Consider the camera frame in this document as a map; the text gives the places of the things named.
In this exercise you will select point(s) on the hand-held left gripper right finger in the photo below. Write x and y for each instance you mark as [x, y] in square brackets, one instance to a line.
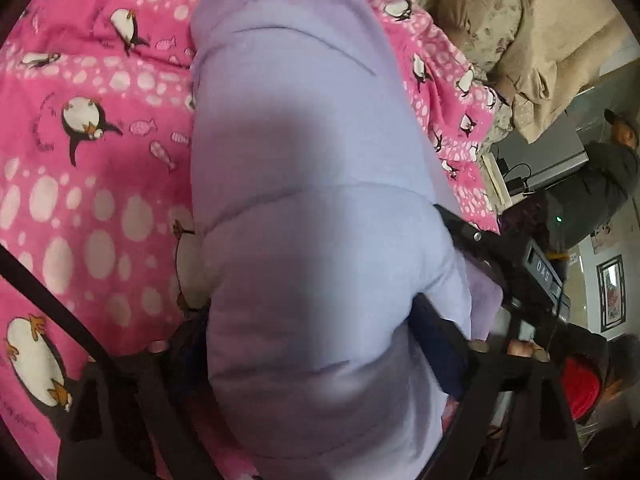
[442, 355]

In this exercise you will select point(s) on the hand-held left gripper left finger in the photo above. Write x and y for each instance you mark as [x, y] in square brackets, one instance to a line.
[130, 410]

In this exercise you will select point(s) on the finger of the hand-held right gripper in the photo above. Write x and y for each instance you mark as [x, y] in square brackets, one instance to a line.
[475, 237]

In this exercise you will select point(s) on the lavender padded jacket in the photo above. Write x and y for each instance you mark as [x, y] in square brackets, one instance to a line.
[310, 210]

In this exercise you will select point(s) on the person's right hand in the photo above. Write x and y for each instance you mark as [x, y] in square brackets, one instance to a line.
[520, 347]

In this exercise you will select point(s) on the white power strip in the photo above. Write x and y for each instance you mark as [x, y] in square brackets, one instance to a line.
[505, 175]

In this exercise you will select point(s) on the grey cabinet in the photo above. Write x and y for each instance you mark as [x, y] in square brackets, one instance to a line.
[545, 150]

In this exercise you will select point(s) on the red knitted cloth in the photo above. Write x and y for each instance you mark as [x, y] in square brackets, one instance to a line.
[582, 387]

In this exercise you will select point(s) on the beige blanket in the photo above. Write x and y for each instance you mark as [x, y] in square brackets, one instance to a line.
[565, 45]

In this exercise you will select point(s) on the floral bedsheet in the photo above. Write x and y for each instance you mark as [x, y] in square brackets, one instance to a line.
[480, 25]

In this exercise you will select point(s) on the pink penguin print quilt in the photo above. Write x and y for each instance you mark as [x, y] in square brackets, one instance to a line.
[100, 160]

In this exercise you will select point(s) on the framed wall picture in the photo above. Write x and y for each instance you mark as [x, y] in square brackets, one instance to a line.
[611, 294]

